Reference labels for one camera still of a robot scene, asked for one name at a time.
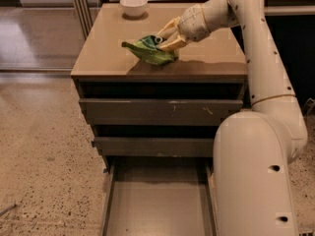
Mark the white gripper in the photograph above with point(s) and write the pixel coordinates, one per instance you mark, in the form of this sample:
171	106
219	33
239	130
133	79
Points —
193	24

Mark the green rice chip bag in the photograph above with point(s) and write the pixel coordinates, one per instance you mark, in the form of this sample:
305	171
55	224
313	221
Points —
146	49

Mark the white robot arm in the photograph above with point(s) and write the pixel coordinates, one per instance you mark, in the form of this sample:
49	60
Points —
253	148

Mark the grey three-drawer cabinet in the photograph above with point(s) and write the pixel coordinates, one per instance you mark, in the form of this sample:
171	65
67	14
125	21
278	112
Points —
211	69

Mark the top grey drawer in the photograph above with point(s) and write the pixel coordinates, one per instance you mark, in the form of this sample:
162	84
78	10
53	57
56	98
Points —
158	112

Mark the middle grey drawer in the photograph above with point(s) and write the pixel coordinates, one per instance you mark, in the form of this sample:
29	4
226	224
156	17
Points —
165	147

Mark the open bottom grey drawer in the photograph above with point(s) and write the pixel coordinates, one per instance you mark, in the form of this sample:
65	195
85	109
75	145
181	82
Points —
159	196

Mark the white ceramic bowl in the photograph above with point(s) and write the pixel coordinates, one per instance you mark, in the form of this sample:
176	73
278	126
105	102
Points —
134	8

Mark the small dark floor device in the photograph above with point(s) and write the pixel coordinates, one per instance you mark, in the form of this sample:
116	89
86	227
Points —
308	106

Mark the grey floor rod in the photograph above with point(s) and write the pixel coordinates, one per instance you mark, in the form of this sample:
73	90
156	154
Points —
8	208

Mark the metal window frame post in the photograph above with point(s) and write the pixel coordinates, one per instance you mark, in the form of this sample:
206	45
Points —
84	15

